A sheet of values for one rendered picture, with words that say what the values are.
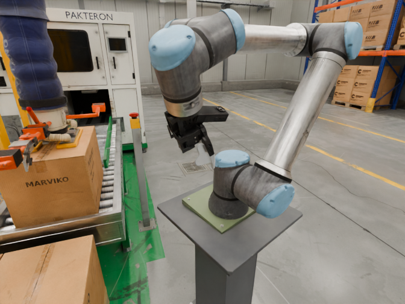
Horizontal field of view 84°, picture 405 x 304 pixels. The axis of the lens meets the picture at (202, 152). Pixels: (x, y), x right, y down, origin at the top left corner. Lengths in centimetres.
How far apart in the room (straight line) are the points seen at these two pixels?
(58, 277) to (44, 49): 110
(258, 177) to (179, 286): 113
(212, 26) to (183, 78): 12
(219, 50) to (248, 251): 71
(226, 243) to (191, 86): 66
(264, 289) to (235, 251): 90
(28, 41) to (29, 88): 22
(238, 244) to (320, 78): 67
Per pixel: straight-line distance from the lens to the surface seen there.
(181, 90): 48
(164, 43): 46
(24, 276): 136
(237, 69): 1138
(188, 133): 58
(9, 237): 156
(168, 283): 180
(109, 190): 179
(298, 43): 99
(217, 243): 96
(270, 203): 82
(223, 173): 93
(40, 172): 141
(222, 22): 53
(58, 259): 136
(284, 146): 85
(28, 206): 152
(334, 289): 196
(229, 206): 102
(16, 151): 106
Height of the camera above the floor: 142
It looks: 22 degrees down
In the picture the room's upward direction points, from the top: straight up
